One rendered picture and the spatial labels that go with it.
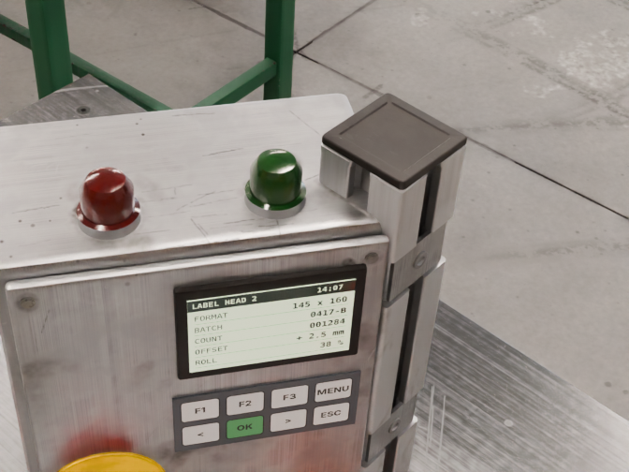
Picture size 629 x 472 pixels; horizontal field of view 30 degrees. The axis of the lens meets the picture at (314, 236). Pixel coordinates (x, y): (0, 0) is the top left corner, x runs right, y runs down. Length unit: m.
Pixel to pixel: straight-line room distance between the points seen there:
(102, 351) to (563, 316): 2.09
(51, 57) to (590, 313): 1.23
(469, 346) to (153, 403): 0.82
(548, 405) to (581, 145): 1.77
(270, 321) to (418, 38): 2.81
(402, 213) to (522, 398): 0.82
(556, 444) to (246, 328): 0.78
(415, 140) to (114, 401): 0.18
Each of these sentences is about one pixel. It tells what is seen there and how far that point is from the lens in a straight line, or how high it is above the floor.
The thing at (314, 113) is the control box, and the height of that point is 1.47.
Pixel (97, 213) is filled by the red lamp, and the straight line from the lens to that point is 0.48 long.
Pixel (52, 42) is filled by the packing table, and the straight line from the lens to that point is 2.20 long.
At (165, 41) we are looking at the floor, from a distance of 3.23.
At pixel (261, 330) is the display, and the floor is 1.43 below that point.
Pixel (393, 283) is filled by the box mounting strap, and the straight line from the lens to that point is 0.52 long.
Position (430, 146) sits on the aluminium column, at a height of 1.50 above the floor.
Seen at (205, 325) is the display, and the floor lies 1.44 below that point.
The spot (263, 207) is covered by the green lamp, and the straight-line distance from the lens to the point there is 0.49.
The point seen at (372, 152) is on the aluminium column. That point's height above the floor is 1.50.
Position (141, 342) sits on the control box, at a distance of 0.51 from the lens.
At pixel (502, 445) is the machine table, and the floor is 0.83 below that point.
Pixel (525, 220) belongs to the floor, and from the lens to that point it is 2.75.
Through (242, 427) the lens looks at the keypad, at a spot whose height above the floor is 1.36.
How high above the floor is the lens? 1.81
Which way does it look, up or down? 43 degrees down
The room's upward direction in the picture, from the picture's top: 4 degrees clockwise
